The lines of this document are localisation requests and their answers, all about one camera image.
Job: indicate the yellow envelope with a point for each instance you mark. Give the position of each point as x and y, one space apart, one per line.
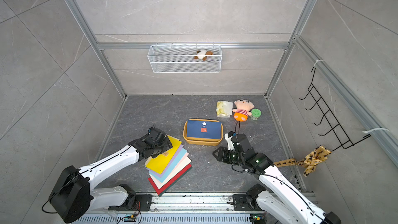
159 164

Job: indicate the yellow plastic storage box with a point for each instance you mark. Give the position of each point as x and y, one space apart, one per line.
202 141

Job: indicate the white wire mesh basket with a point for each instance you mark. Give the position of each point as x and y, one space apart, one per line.
174 58

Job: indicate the green round lid container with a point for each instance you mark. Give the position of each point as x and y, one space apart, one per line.
255 114

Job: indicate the yellow black patterned cloth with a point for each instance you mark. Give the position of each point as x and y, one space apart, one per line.
310 162

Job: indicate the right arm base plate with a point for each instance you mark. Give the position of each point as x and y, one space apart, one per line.
243 202

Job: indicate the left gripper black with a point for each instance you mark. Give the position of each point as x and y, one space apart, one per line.
167 144

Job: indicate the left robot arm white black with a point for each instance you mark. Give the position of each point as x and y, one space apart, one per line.
76 193

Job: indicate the left green circuit board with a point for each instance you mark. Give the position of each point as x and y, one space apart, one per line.
130 219

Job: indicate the black wire hook rack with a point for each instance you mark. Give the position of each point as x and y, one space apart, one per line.
334 126

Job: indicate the green circuit board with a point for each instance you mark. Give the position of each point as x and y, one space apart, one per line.
130 219
258 219

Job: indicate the purple envelope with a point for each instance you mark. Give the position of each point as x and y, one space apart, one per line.
170 167

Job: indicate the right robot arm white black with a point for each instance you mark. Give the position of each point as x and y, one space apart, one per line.
274 193

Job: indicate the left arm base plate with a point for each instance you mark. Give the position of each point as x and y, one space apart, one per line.
140 202

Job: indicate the light blue envelope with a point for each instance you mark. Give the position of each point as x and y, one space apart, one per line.
183 162

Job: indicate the blue envelope red sticker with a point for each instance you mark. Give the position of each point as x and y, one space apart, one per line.
203 129

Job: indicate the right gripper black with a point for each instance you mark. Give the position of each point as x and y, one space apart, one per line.
222 154

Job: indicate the small brown white plush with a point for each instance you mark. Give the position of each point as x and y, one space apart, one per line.
203 54

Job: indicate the plush doll orange pink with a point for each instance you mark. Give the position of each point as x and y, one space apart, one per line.
243 110

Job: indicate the dark green envelope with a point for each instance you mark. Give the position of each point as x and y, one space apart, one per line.
173 181

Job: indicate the right green circuit board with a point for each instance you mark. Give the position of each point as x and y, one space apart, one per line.
258 219

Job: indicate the pink envelope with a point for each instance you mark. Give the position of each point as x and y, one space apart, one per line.
182 165

